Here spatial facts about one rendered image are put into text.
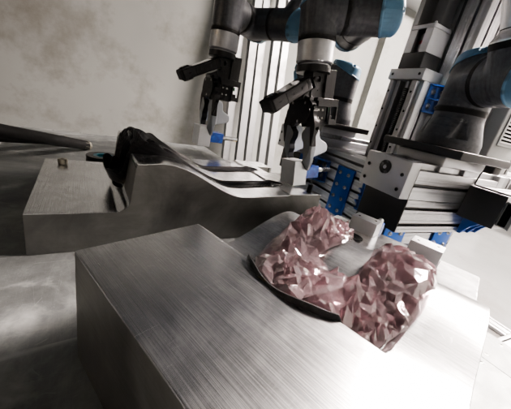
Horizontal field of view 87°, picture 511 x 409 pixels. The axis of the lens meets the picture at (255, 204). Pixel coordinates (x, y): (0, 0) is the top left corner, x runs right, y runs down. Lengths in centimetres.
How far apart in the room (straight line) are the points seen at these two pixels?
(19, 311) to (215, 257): 22
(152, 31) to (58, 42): 68
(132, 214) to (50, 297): 14
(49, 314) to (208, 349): 23
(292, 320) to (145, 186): 30
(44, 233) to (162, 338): 30
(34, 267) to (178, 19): 248
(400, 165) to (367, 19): 32
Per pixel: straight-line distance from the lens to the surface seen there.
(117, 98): 269
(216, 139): 81
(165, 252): 24
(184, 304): 20
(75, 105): 272
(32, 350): 34
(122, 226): 45
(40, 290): 40
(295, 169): 60
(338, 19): 64
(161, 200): 44
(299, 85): 59
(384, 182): 75
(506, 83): 75
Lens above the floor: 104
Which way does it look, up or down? 20 degrees down
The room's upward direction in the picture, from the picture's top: 12 degrees clockwise
